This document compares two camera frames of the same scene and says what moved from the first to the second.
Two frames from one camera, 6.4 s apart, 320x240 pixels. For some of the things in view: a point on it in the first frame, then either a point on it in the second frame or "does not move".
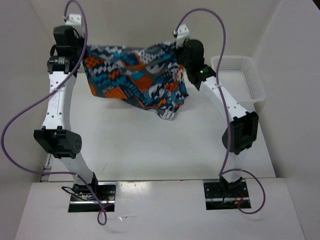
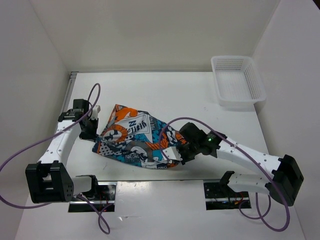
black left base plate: x=82 y=200 does not move
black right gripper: x=177 y=51 -> x=184 y=159
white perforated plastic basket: x=240 y=75 does not move
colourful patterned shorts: x=149 y=75 -> x=134 y=136
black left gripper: x=78 y=37 -> x=92 y=135
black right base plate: x=220 y=196 does not move
